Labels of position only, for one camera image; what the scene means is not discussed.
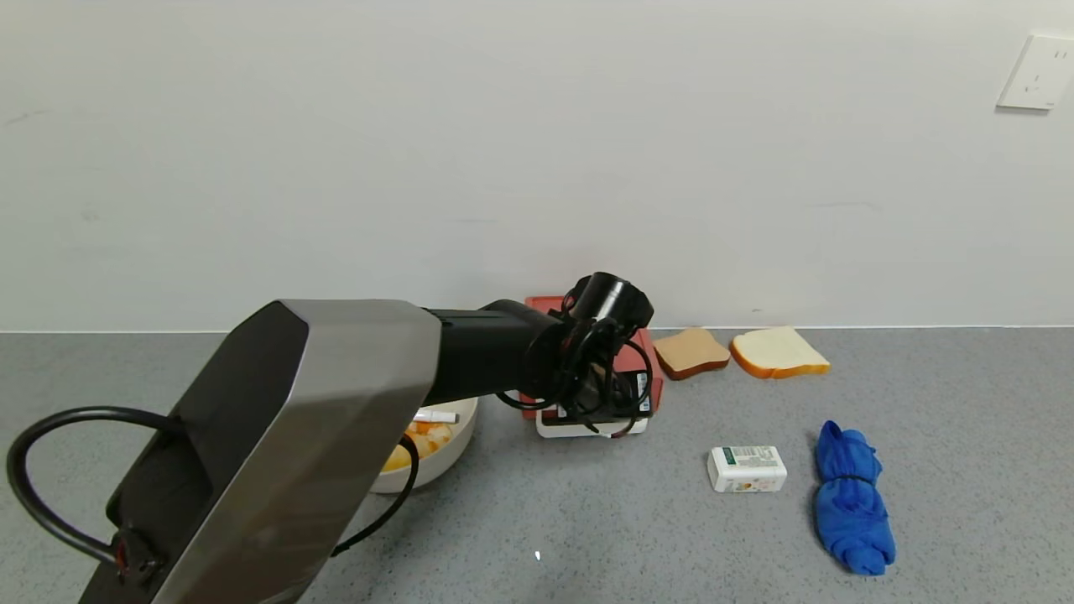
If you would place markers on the red drawer cabinet housing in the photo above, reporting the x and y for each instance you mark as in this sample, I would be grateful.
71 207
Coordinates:
646 348

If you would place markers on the white wall socket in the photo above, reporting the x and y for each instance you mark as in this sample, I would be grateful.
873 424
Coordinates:
1039 71

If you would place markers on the beige round bowl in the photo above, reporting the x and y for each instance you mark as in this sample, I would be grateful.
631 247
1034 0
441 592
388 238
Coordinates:
445 457

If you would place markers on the small white printed carton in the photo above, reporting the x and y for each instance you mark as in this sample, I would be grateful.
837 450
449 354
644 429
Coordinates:
747 470

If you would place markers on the blue bundled cloth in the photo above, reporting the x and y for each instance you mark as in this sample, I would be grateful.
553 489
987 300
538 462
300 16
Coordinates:
852 512

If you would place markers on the white bread slice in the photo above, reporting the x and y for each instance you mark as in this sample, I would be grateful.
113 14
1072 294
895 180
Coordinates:
776 351

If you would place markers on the brown toast slice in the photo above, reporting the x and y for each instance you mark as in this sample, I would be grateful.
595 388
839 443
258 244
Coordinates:
690 352

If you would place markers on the left robot arm silver black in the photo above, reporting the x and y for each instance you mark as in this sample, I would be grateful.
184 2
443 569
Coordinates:
336 394

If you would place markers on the white marker pen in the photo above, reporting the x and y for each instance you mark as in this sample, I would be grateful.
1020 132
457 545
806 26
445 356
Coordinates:
436 416

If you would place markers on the orange peeled fruit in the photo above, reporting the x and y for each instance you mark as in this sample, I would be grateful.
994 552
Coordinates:
424 440

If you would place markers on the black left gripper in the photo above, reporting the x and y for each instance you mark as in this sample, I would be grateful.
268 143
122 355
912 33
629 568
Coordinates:
639 393

